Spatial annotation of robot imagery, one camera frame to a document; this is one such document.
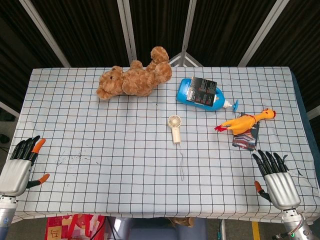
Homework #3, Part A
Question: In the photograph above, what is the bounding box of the blue grey chair seat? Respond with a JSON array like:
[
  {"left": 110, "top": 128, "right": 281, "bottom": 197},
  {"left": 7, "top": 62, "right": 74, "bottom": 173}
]
[{"left": 126, "top": 216, "right": 208, "bottom": 240}]

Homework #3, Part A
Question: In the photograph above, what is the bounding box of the small patterned pouch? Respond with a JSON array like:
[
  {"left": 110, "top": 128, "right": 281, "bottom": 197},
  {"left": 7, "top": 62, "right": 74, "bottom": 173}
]
[{"left": 231, "top": 112, "right": 261, "bottom": 152}]

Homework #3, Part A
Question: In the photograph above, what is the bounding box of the brown teddy bear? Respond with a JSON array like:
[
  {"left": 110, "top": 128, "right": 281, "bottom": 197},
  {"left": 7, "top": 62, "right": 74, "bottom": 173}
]
[{"left": 96, "top": 46, "right": 173, "bottom": 101}]

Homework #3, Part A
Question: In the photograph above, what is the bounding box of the cream handheld fan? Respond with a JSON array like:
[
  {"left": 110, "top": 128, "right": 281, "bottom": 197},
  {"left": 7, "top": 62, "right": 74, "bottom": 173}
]
[{"left": 167, "top": 114, "right": 183, "bottom": 145}]

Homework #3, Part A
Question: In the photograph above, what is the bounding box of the red printed bag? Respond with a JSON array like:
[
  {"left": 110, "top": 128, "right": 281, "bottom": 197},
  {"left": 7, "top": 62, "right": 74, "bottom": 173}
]
[{"left": 44, "top": 213, "right": 107, "bottom": 240}]

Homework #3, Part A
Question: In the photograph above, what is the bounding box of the yellow rubber chicken toy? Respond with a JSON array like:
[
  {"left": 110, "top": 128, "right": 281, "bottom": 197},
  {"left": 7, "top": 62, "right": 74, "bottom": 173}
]
[{"left": 214, "top": 107, "right": 277, "bottom": 136}]

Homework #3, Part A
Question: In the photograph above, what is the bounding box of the blue pump lotion bottle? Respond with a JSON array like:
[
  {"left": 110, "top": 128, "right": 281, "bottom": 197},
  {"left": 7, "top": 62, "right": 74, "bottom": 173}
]
[{"left": 175, "top": 76, "right": 240, "bottom": 112}]

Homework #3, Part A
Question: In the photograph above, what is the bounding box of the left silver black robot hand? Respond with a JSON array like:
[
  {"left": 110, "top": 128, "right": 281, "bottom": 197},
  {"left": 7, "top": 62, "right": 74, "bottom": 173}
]
[{"left": 0, "top": 135, "right": 51, "bottom": 197}]

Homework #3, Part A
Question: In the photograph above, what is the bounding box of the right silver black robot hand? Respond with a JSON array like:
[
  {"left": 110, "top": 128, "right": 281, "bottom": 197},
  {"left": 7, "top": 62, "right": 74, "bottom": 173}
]
[{"left": 252, "top": 149, "right": 302, "bottom": 211}]

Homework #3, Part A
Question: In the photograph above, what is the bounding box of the blue grid-patterned tablecloth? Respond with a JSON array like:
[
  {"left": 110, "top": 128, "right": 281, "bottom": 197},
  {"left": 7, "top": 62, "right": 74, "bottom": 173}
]
[{"left": 10, "top": 65, "right": 320, "bottom": 225}]

